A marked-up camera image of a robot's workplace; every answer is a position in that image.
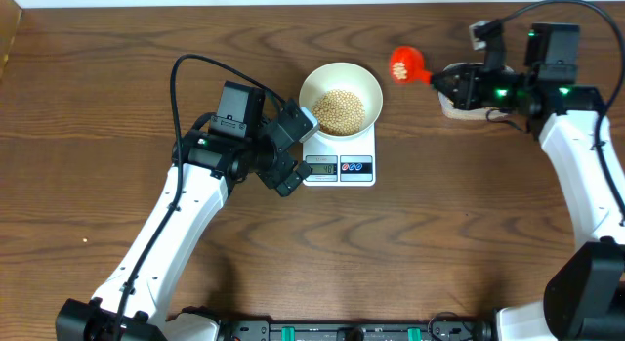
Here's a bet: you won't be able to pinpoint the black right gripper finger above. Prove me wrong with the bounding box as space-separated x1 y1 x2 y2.
431 66 472 87
433 84 469 109

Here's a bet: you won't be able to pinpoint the red plastic measuring scoop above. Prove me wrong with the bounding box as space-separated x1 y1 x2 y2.
389 46 433 84

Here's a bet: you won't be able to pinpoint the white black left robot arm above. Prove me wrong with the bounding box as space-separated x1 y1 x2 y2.
55 82 319 340

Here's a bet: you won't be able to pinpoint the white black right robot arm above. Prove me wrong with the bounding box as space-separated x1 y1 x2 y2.
430 21 624 340

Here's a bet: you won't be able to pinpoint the white digital kitchen scale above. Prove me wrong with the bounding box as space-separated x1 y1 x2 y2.
303 126 377 187

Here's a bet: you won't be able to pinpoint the soybeans in scoop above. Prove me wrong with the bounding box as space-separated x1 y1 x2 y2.
392 62 408 80

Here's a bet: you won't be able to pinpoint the soybeans in bowl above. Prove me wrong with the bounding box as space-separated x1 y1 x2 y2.
312 89 365 136

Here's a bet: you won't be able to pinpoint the white round bowl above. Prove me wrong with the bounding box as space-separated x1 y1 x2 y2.
299 63 384 136

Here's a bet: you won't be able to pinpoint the clear plastic container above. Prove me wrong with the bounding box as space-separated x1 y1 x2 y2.
438 93 507 121

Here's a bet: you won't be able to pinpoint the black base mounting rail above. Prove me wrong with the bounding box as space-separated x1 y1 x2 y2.
217 315 498 341

